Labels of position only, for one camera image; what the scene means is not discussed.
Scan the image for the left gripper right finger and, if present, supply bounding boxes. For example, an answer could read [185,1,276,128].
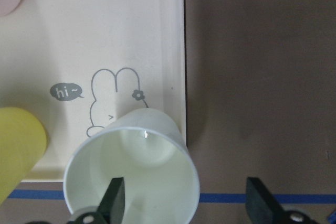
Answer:
[246,177,288,224]

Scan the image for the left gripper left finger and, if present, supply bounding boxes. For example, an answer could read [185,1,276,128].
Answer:
[97,177,125,224]

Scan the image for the white plastic cup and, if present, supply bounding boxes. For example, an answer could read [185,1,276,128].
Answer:
[63,108,200,223]

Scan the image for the yellow plastic cup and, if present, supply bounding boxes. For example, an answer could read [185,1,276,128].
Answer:
[1,107,47,202]

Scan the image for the cream plastic tray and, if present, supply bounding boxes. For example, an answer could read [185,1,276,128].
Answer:
[1,0,185,182]

